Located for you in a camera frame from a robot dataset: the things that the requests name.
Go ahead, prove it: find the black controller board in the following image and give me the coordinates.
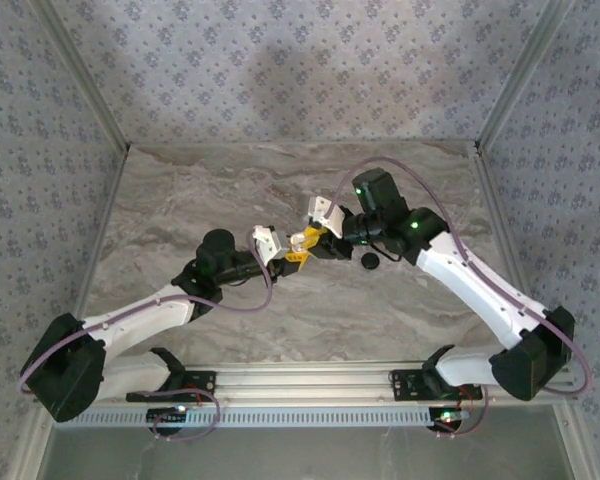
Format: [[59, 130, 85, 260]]
[[146, 405, 189, 434], [426, 407, 470, 434]]

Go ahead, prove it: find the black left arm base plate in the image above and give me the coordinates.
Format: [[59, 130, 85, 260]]
[[125, 369, 218, 404]]

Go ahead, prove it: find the grey slotted cable duct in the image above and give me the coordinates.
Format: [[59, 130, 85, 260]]
[[53, 405, 464, 429]]

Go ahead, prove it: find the aluminium corner post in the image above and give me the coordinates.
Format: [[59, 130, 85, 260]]
[[29, 0, 132, 151], [473, 0, 577, 152]]

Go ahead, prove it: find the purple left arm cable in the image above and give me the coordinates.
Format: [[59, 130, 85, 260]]
[[18, 234, 275, 442]]

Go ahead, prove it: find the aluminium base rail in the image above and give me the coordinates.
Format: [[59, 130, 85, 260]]
[[33, 363, 580, 405]]

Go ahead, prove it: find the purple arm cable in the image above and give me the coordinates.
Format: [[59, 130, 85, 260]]
[[327, 156, 596, 442], [18, 234, 275, 442]]

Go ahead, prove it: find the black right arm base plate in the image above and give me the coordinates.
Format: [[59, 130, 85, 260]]
[[389, 367, 484, 403]]

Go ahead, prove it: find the aluminium side rail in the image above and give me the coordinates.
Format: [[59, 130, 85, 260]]
[[67, 144, 132, 321], [472, 143, 546, 321]]

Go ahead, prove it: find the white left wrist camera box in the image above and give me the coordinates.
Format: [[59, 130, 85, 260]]
[[250, 224, 287, 265]]

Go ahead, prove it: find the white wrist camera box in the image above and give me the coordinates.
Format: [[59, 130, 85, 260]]
[[250, 224, 287, 265], [303, 194, 346, 240]]

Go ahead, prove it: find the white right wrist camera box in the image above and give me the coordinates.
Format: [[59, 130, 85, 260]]
[[303, 194, 346, 240]]

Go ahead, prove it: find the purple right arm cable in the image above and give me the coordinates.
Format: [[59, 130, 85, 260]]
[[327, 156, 596, 442]]

